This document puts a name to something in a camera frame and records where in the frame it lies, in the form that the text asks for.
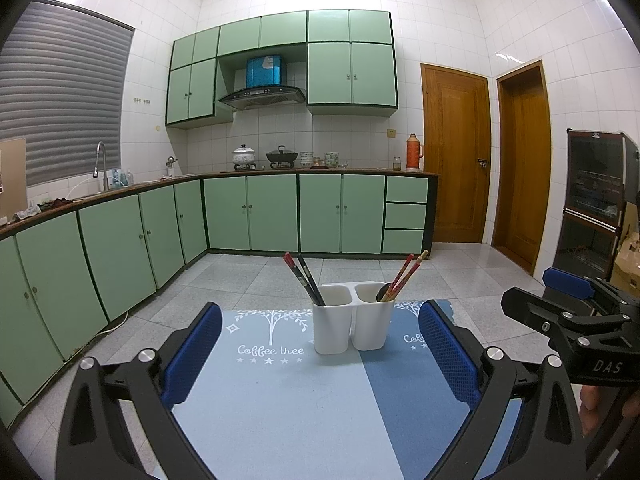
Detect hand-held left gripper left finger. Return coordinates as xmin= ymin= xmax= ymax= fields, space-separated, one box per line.
xmin=54 ymin=301 xmax=223 ymax=480

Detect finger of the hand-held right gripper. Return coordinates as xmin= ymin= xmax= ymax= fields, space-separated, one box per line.
xmin=542 ymin=267 xmax=640 ymax=307
xmin=501 ymin=287 xmax=632 ymax=334

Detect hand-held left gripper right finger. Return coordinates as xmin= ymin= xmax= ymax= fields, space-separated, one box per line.
xmin=417 ymin=299 xmax=591 ymax=480

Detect white two-compartment utensil holder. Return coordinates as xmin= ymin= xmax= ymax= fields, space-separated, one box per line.
xmin=312 ymin=282 xmax=399 ymax=356

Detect black chopstick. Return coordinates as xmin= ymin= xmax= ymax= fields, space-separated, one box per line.
xmin=301 ymin=258 xmax=328 ymax=307
xmin=297 ymin=255 xmax=325 ymax=307

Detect person's right hand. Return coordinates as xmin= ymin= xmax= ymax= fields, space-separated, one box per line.
xmin=579 ymin=384 xmax=640 ymax=437

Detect cardboard box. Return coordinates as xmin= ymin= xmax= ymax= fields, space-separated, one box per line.
xmin=612 ymin=232 xmax=640 ymax=294

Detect black glass-front disinfection cabinet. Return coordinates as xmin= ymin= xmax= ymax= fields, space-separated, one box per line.
xmin=554 ymin=129 xmax=640 ymax=282

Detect blue printed table mat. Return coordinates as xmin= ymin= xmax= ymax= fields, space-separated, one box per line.
xmin=170 ymin=299 xmax=526 ymax=480

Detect plain wooden door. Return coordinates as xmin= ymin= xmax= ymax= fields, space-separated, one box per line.
xmin=491 ymin=60 xmax=553 ymax=276

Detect green drawer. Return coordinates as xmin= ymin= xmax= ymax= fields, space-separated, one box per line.
xmin=382 ymin=229 xmax=425 ymax=255
xmin=383 ymin=202 xmax=428 ymax=231
xmin=384 ymin=175 xmax=430 ymax=205

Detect green base cabinets curved run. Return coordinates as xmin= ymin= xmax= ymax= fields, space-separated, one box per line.
xmin=0 ymin=177 xmax=209 ymax=431

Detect green base cabinets straight run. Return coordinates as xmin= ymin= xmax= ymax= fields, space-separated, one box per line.
xmin=200 ymin=172 xmax=387 ymax=255

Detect orange thermos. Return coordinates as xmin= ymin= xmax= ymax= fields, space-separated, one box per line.
xmin=405 ymin=133 xmax=425 ymax=171

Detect white lidded pot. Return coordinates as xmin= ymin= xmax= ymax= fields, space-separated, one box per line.
xmin=232 ymin=144 xmax=257 ymax=170

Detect crumpled cloths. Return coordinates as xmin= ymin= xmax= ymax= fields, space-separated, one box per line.
xmin=12 ymin=199 xmax=77 ymax=222

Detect chrome kitchen faucet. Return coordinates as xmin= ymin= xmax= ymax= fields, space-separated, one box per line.
xmin=93 ymin=141 xmax=110 ymax=192

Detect black wok with lid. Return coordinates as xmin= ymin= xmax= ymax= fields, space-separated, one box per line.
xmin=265 ymin=145 xmax=300 ymax=169

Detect wooden cutting board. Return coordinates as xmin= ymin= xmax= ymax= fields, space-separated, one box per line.
xmin=0 ymin=137 xmax=27 ymax=222

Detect black range hood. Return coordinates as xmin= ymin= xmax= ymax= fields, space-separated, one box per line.
xmin=217 ymin=86 xmax=307 ymax=111

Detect grey window blind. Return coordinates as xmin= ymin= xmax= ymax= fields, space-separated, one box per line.
xmin=0 ymin=0 xmax=136 ymax=189

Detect blue-wrapped hood chimney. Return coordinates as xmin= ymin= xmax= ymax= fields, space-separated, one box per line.
xmin=245 ymin=53 xmax=287 ymax=89

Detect green cabinet above hood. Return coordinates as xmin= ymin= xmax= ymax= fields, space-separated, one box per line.
xmin=217 ymin=12 xmax=309 ymax=57

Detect white floor cable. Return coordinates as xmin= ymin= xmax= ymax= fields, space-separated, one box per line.
xmin=86 ymin=309 xmax=129 ymax=342

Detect wooden door with handle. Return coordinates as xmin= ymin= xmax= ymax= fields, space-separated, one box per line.
xmin=420 ymin=62 xmax=492 ymax=245

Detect green corner wall cabinet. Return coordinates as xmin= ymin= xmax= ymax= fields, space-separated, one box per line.
xmin=165 ymin=26 xmax=236 ymax=129

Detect tall green wall cabinet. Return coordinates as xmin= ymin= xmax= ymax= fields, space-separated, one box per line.
xmin=306 ymin=8 xmax=400 ymax=119

